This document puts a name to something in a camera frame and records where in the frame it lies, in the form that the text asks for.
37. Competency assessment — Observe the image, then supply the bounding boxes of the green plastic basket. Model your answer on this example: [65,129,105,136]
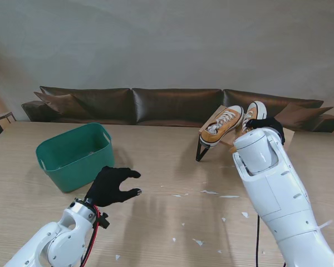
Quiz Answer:
[35,122,115,193]

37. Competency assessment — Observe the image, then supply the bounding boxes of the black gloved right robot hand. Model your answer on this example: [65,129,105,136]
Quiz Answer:
[242,117,286,146]

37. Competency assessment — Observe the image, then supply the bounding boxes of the yellow canvas sneaker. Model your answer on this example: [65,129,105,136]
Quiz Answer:
[199,105,244,148]
[240,100,267,135]

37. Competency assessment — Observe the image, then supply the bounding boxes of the red black left arm cables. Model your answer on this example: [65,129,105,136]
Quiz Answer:
[80,205,101,267]

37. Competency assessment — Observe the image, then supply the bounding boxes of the brown leather sofa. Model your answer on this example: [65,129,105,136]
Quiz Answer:
[21,86,334,133]

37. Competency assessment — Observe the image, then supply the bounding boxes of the small wooden stand black legs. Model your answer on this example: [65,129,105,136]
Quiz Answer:
[195,105,296,162]

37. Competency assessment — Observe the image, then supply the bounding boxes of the brown sofa cushion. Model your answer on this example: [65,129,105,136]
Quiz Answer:
[33,91,91,117]
[268,102,334,132]

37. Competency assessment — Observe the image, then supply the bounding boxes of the small wooden side table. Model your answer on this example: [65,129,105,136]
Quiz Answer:
[0,110,17,125]

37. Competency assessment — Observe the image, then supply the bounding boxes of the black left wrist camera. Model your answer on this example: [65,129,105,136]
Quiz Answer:
[98,212,111,230]

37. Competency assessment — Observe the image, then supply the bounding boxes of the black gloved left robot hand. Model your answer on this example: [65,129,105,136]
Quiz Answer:
[85,166,143,208]

